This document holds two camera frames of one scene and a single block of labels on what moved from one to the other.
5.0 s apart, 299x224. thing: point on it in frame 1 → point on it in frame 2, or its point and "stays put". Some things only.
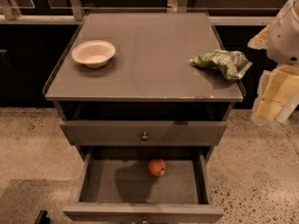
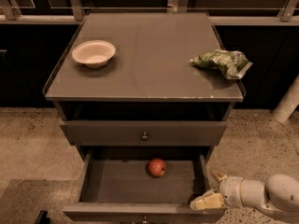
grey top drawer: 140,133 stays put
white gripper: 284,41 → 230,189
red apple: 157,167 stays put
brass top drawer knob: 145,137 stays put
